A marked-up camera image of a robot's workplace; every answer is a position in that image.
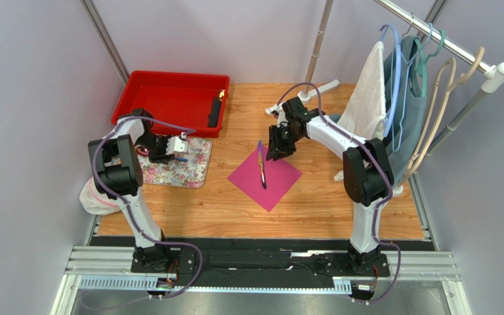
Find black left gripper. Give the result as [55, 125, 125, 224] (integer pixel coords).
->
[135, 133, 177, 166]

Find iridescent table knife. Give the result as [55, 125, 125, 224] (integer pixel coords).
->
[257, 140, 267, 190]

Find magenta paper napkin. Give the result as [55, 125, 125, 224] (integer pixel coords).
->
[228, 148, 302, 212]

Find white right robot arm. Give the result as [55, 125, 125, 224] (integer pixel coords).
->
[266, 97, 394, 274]

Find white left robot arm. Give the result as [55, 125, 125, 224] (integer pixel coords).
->
[88, 108, 177, 272]

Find floral cloth mat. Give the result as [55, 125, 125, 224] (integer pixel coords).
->
[138, 137, 213, 189]

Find red plastic tray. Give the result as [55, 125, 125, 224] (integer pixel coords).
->
[111, 70, 230, 138]

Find black object in tray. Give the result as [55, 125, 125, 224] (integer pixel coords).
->
[207, 89, 225, 128]

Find white mesh laundry bag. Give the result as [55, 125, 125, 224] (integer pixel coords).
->
[79, 177, 120, 216]

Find white towel on hanger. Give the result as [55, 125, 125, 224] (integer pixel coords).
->
[337, 41, 387, 140]

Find blue clothes hanger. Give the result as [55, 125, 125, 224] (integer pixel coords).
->
[380, 24, 427, 154]

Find teal garment on hanger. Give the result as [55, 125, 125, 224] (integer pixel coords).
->
[321, 35, 429, 182]

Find beige clothes hanger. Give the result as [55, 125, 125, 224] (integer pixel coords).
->
[409, 47, 486, 176]
[400, 57, 457, 184]

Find green clothes hanger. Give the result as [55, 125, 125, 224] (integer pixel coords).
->
[413, 24, 446, 96]

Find metal clothes rack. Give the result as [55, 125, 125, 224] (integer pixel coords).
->
[298, 1, 504, 192]

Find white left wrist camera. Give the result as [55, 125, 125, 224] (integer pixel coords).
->
[165, 132, 189, 155]

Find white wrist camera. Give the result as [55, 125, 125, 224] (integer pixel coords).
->
[267, 104, 287, 127]
[165, 132, 189, 155]

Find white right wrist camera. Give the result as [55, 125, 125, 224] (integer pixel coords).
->
[267, 104, 287, 127]

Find black table edge rail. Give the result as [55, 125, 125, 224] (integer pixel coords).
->
[60, 236, 463, 295]

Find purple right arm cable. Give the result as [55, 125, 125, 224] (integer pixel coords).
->
[276, 82, 402, 305]

